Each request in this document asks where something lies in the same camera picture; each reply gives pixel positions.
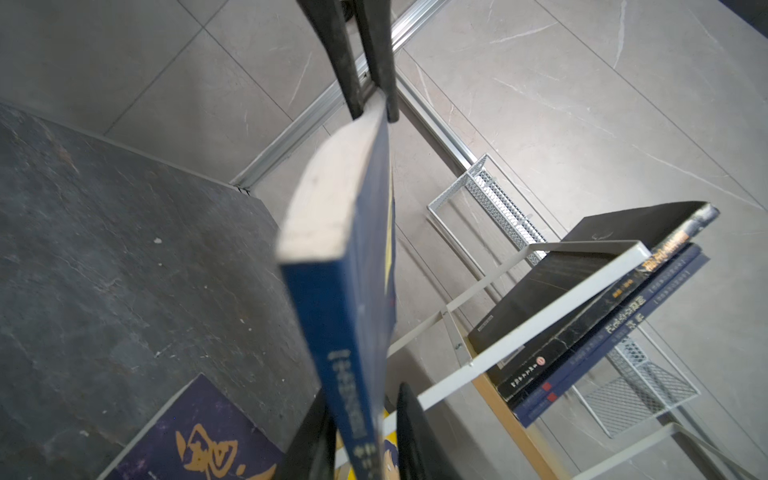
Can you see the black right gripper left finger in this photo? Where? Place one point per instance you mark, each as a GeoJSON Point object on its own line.
{"type": "Point", "coordinates": [311, 454]}

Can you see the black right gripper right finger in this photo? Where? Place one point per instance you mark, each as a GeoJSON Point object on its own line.
{"type": "Point", "coordinates": [421, 457]}

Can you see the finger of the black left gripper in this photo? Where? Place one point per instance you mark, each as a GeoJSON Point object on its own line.
{"type": "Point", "coordinates": [374, 24]}
{"type": "Point", "coordinates": [327, 19]}

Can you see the dark portrait book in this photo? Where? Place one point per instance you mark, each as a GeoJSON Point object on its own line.
{"type": "Point", "coordinates": [198, 434]}

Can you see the navy book yin-yang cover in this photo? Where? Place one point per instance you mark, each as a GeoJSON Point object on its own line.
{"type": "Point", "coordinates": [649, 307]}

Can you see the blue book yellow label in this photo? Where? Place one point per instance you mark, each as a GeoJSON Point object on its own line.
{"type": "Point", "coordinates": [336, 254]}

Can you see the yellow cartoon cover book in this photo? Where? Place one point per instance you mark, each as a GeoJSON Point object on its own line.
{"type": "Point", "coordinates": [390, 461]}

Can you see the white mesh wall basket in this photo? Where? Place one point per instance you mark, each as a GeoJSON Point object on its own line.
{"type": "Point", "coordinates": [664, 229]}

